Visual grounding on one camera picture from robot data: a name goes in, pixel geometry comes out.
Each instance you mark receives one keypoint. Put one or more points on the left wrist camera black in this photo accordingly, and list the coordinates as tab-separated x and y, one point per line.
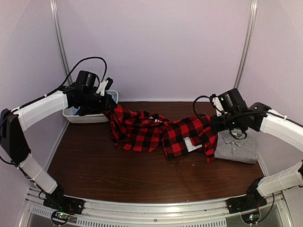
87	82

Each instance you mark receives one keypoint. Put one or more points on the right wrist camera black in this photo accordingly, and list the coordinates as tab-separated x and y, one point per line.
230	102

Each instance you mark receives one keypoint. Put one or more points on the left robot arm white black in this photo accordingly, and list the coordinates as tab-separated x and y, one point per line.
16	122

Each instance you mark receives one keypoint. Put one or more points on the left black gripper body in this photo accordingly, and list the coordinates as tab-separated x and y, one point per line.
95	104

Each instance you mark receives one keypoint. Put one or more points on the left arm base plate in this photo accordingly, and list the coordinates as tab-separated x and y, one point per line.
64	203

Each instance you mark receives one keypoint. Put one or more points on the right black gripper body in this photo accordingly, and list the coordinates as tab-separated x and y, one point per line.
231	121

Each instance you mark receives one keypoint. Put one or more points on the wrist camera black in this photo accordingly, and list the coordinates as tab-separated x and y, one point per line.
87	82
230	102

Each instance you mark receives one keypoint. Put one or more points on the white plastic laundry basket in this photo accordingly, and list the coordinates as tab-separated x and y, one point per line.
97	118

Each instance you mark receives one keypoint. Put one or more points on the light blue shirt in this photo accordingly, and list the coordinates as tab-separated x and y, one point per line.
113	95

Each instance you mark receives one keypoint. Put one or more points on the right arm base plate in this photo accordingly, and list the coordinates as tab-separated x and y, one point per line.
245	203

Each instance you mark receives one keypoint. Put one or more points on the circuit board with leds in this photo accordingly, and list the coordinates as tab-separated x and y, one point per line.
59	217
251	217

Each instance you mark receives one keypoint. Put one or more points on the right aluminium frame post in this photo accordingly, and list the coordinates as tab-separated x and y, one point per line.
252	17

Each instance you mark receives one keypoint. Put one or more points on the right circuit board with leds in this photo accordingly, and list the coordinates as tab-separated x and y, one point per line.
251	217

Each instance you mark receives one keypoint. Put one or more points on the front aluminium rail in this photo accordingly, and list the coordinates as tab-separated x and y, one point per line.
208	213

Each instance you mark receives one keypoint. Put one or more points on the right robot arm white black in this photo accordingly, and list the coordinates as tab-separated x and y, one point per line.
281	148

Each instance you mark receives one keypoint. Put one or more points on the aluminium frame post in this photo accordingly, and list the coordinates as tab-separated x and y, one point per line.
252	17
58	36

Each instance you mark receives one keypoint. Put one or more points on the left aluminium frame post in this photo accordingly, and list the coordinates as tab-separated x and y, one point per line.
58	36

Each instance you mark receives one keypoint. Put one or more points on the red black plaid shirt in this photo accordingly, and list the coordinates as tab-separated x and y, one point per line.
144	131

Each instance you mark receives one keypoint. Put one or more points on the left circuit board with leds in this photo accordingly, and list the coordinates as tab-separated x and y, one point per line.
59	217

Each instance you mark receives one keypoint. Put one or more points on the folded grey button shirt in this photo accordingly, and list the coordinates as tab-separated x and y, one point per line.
234	146

